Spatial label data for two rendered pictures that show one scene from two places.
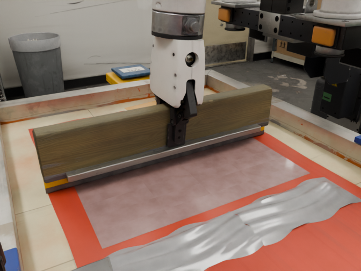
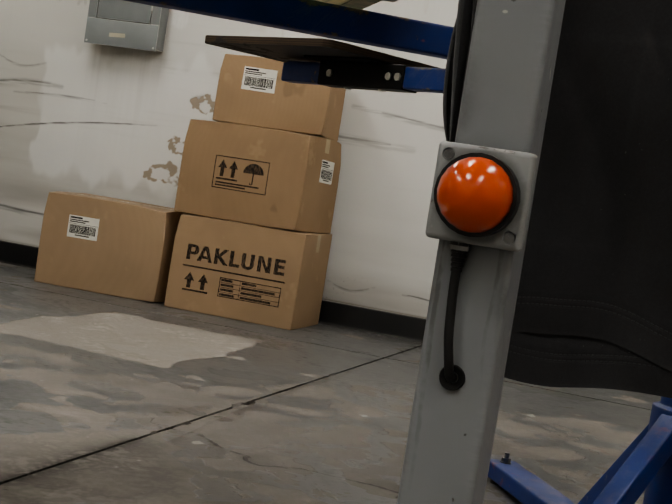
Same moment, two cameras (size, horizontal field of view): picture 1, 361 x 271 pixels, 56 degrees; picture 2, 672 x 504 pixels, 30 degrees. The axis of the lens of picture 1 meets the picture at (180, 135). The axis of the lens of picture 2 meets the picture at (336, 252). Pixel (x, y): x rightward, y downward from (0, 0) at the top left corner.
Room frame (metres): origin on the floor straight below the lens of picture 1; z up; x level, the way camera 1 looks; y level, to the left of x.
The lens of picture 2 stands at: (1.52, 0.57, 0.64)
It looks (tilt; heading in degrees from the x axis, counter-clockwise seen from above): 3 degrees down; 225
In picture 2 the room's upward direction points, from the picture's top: 9 degrees clockwise
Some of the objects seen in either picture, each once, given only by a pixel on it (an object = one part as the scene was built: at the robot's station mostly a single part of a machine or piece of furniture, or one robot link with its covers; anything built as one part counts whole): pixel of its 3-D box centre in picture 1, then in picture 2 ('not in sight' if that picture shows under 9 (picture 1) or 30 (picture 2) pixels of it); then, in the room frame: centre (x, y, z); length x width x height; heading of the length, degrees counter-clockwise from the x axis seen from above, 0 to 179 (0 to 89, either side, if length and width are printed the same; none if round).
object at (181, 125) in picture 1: (180, 129); not in sight; (0.48, 0.00, 1.02); 0.03 x 0.03 x 0.07; 29
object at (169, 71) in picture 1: (174, 64); not in sight; (0.51, 0.01, 1.12); 0.10 x 0.07 x 0.11; 29
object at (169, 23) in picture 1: (180, 22); not in sight; (0.50, 0.00, 1.18); 0.09 x 0.07 x 0.03; 29
